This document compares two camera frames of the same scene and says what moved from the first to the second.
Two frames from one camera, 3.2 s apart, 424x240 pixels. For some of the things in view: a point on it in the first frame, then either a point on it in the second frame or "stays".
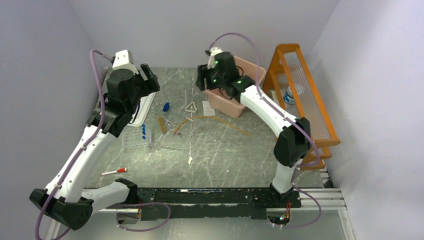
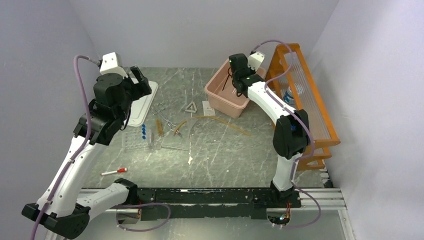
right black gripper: (203, 72) -> (252, 72)
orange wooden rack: (290, 81) stays
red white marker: (121, 170) stays
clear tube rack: (132, 141) stays
